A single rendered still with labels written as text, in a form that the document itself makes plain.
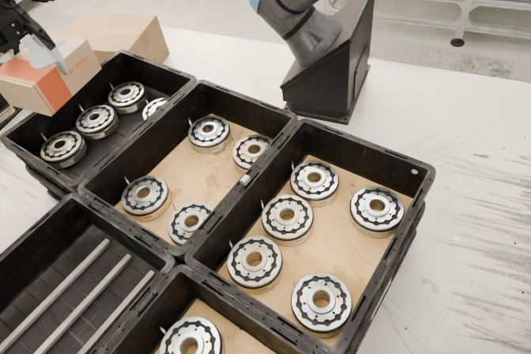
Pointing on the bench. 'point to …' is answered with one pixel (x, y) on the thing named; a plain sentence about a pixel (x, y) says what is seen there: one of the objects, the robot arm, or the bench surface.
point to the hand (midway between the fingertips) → (44, 65)
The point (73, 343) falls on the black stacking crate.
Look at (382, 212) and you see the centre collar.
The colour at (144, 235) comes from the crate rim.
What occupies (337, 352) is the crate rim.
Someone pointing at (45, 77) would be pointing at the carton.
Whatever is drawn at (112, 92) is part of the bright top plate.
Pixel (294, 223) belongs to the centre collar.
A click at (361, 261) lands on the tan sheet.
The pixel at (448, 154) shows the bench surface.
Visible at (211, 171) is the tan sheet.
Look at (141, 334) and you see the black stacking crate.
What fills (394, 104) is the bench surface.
